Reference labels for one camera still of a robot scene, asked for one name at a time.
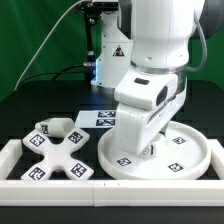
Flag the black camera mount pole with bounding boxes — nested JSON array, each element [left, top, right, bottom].
[[74, 0, 100, 84]]

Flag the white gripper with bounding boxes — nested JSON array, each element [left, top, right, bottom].
[[114, 66, 187, 158]]

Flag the white U-shaped fence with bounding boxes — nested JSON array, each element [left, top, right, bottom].
[[0, 140, 224, 207]]

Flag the white sheet with markers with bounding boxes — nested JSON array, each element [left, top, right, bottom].
[[75, 110, 116, 128]]

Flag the white round table top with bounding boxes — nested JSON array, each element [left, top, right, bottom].
[[98, 121, 211, 180]]

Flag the black cable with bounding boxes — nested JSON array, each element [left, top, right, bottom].
[[19, 63, 96, 88]]

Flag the white cable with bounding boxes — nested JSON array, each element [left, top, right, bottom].
[[13, 0, 84, 92]]

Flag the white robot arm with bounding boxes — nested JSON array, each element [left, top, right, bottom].
[[94, 0, 224, 156]]

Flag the white cross-shaped table base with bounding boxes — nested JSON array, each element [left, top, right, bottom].
[[21, 128, 94, 181]]

